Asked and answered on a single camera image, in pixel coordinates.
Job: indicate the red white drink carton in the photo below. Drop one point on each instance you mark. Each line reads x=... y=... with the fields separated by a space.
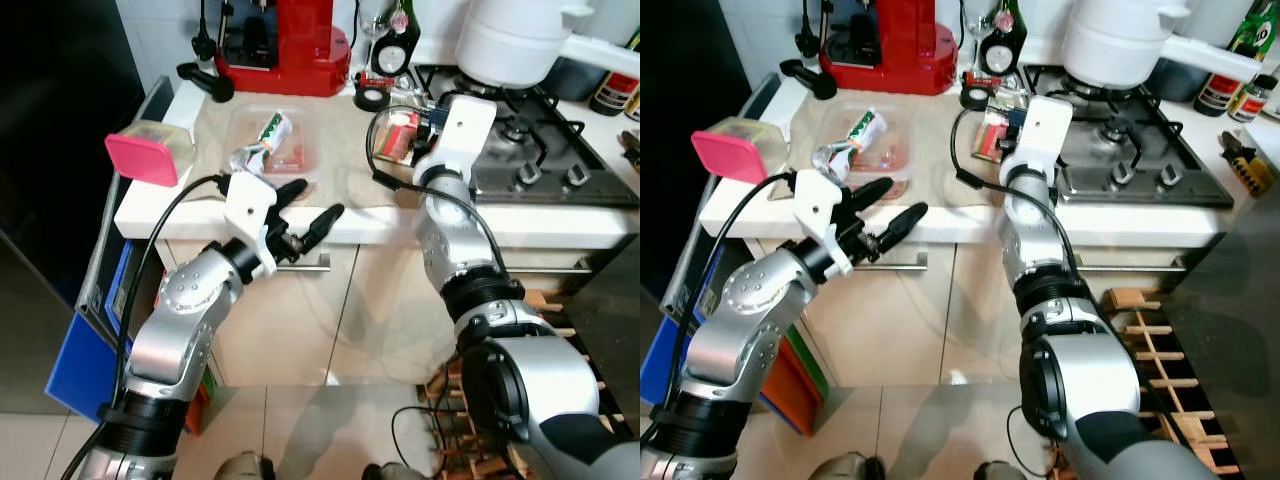
x=398 y=138
x=995 y=138

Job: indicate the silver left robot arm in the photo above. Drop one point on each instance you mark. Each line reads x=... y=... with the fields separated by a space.
x=760 y=300
x=190 y=300

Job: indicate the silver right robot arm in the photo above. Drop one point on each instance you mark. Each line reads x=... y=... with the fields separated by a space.
x=1090 y=390
x=540 y=390

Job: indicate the black tape roll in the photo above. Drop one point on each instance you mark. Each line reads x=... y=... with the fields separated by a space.
x=358 y=92
x=965 y=97

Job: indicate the crumpled clear plastic wrap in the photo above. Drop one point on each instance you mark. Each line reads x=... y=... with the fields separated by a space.
x=832 y=160
x=250 y=158

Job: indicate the green white food packet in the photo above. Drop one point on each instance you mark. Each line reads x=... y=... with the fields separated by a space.
x=865 y=128
x=275 y=130

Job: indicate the black gadget white dial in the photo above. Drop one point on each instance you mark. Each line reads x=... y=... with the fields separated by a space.
x=1015 y=55
x=410 y=55

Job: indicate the clear wine glass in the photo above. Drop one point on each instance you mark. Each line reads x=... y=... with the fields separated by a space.
x=372 y=25
x=972 y=25

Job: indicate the white cooking pot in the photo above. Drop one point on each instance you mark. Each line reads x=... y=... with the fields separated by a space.
x=505 y=45
x=1110 y=45

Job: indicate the red coffee machine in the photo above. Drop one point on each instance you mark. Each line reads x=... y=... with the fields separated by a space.
x=300 y=50
x=900 y=50

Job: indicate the steel gas hob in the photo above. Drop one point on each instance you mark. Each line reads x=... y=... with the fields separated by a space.
x=560 y=150
x=1150 y=150

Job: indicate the pink lidded clear container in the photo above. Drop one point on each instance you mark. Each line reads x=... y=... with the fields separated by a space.
x=145 y=158
x=730 y=155

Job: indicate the black hanging utensil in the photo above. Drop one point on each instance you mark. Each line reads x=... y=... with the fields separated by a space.
x=805 y=45
x=207 y=45

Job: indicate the red and green board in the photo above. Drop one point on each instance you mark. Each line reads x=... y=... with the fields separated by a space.
x=795 y=385
x=198 y=405

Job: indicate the dark bottle red label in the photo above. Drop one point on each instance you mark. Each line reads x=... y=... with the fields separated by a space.
x=615 y=90
x=1220 y=90

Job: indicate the grey blue side trolley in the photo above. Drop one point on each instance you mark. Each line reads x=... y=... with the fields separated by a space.
x=665 y=300
x=95 y=290

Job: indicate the small glass jar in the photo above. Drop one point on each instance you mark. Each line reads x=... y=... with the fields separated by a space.
x=1252 y=100
x=633 y=105

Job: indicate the black tall appliance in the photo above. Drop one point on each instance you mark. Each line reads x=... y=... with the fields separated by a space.
x=60 y=120
x=675 y=120

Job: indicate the wooden wine rack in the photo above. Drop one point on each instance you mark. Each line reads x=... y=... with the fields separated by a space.
x=1125 y=298
x=545 y=297

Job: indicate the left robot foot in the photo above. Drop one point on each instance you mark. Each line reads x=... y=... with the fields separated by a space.
x=850 y=468
x=245 y=468

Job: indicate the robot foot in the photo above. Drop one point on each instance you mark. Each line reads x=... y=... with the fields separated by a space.
x=395 y=472
x=1000 y=472
x=850 y=468
x=245 y=468

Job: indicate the blue flat board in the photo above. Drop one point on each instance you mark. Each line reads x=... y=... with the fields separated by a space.
x=80 y=370
x=655 y=365

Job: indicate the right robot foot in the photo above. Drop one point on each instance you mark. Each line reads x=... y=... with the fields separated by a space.
x=1000 y=472
x=395 y=472

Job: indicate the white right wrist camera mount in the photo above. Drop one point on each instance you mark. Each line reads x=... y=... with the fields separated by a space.
x=1045 y=125
x=467 y=125

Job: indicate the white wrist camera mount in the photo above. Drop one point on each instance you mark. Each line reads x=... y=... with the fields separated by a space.
x=248 y=200
x=820 y=200
x=467 y=125
x=1045 y=125

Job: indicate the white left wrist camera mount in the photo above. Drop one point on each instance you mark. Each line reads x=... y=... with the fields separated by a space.
x=820 y=200
x=248 y=200

